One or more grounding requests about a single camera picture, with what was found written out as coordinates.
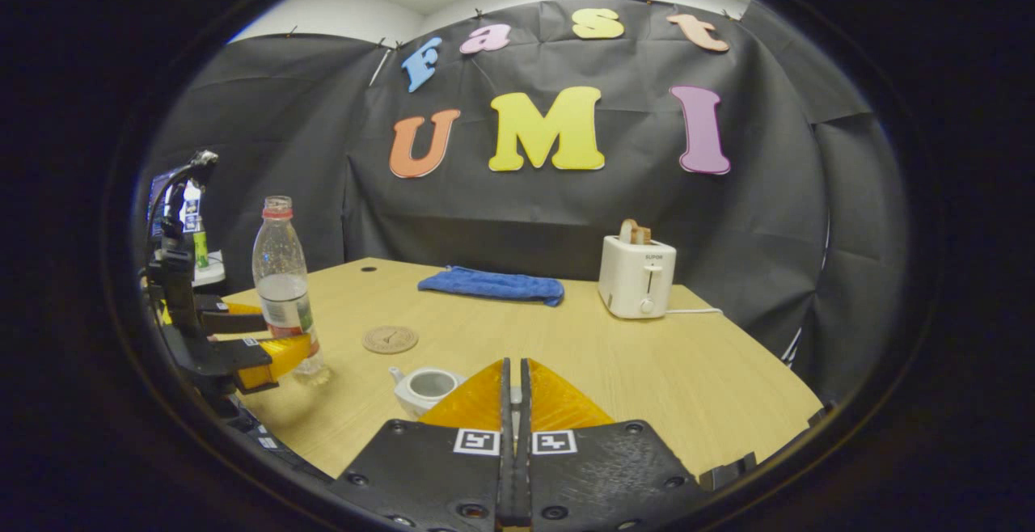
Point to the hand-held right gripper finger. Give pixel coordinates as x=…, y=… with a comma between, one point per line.
x=506, y=419
x=524, y=423

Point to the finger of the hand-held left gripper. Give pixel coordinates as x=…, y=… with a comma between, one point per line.
x=234, y=323
x=218, y=358

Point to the clear plastic water bottle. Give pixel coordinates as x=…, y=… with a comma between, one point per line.
x=279, y=273

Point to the white ceramic teacup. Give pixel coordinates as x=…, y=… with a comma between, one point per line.
x=408, y=398

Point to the round wooden coaster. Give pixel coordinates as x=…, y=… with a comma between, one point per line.
x=390, y=339

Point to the green drink bottle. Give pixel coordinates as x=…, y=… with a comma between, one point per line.
x=200, y=249

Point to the white side desk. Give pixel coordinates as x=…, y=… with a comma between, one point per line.
x=212, y=273

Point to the computer monitor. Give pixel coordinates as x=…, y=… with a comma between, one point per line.
x=162, y=196

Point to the blue towel cloth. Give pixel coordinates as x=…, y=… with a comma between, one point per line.
x=485, y=284

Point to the white toaster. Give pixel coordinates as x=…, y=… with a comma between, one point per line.
x=635, y=277

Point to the bread slice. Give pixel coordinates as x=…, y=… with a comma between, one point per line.
x=631, y=233

